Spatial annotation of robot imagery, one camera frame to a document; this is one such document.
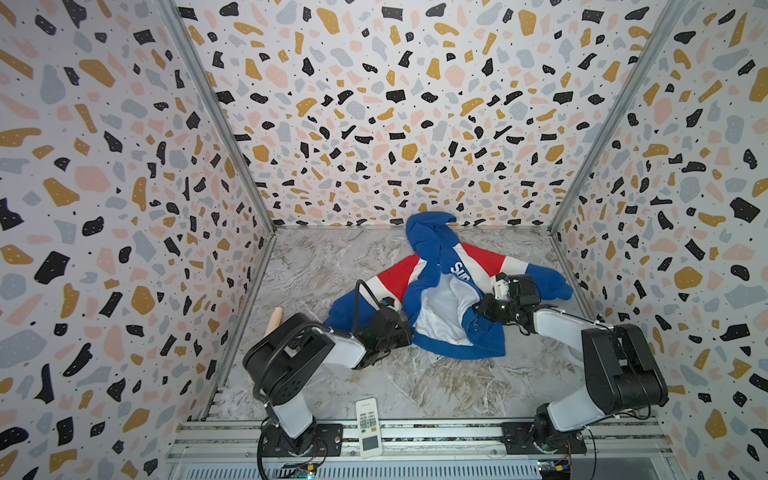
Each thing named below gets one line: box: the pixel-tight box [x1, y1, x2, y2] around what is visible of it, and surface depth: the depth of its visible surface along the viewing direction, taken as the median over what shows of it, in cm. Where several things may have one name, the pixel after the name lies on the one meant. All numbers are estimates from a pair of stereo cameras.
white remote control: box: [355, 397, 383, 459], surface depth 76 cm
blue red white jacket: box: [325, 212, 574, 358], surface depth 102 cm
